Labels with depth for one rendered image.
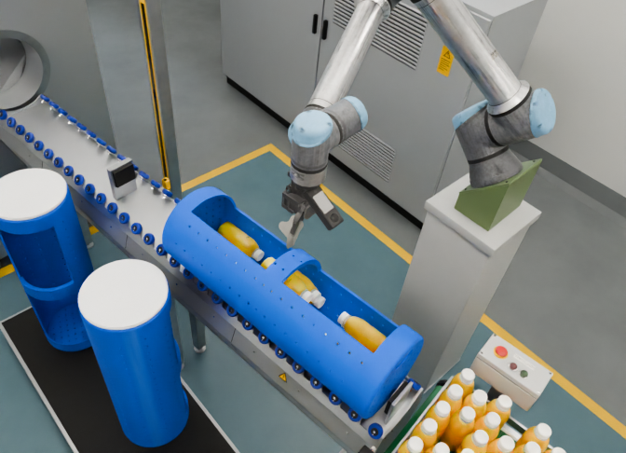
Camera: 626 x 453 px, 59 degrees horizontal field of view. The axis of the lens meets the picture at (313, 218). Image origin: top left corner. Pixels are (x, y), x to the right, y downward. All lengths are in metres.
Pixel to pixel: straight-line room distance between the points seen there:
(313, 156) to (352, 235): 2.22
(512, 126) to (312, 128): 0.85
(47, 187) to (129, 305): 0.66
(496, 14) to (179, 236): 1.78
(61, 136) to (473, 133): 1.77
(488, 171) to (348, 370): 0.89
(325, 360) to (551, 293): 2.23
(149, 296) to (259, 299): 0.39
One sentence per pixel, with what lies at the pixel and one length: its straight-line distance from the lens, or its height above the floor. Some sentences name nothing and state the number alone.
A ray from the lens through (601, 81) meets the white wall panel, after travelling 4.06.
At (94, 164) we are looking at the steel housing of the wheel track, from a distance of 2.54.
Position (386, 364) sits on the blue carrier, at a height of 1.22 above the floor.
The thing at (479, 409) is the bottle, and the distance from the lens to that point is 1.73.
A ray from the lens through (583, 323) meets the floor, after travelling 3.54.
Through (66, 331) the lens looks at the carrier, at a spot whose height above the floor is 0.16.
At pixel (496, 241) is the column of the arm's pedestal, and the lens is 2.10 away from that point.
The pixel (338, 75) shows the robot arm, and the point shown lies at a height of 1.72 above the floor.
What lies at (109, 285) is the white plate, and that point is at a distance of 1.91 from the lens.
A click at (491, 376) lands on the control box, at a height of 1.04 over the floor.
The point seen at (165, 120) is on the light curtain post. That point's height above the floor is 1.07.
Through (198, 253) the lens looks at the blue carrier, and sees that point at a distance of 1.79.
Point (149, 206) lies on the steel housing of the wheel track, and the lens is 2.30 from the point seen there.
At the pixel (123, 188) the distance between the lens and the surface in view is 2.33.
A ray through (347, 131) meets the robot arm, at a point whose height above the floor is 1.73.
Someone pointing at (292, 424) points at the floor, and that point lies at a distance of 2.75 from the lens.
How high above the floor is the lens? 2.51
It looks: 45 degrees down
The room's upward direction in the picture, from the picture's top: 7 degrees clockwise
